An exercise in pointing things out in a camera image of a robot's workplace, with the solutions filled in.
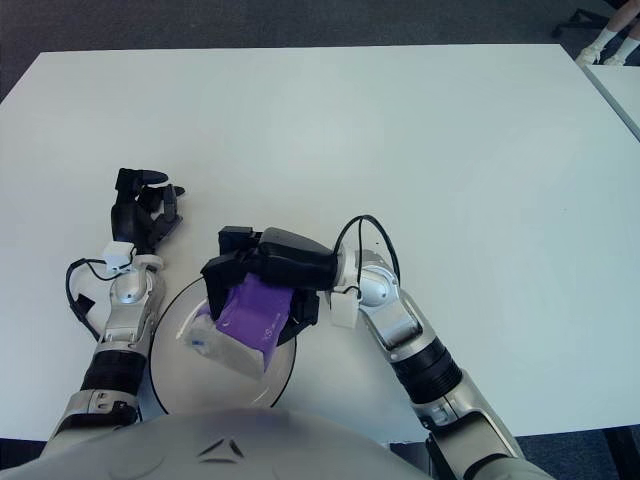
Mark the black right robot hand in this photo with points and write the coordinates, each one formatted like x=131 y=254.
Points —
x=295 y=260

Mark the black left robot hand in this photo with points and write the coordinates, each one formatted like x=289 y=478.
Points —
x=127 y=217

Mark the purple tissue paper pack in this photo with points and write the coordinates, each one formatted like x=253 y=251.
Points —
x=255 y=320

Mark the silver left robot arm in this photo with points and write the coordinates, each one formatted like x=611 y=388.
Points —
x=130 y=300

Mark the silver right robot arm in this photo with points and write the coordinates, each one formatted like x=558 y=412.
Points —
x=415 y=340

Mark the white plate with black rim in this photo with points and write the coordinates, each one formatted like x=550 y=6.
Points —
x=170 y=370

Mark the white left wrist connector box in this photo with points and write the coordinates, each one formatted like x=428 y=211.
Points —
x=119 y=255

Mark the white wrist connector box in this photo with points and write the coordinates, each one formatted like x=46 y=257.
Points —
x=344 y=310
x=119 y=255

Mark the white right wrist connector box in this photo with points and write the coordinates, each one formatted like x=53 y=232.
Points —
x=344 y=310

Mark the grey robot torso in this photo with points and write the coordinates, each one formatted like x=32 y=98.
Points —
x=225 y=450

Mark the neighbouring white table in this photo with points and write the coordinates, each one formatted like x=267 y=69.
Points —
x=620 y=92

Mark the person foot in white sock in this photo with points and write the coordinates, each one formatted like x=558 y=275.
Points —
x=597 y=45
x=617 y=56

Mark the black office chair base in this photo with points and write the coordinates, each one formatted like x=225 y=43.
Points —
x=580 y=20

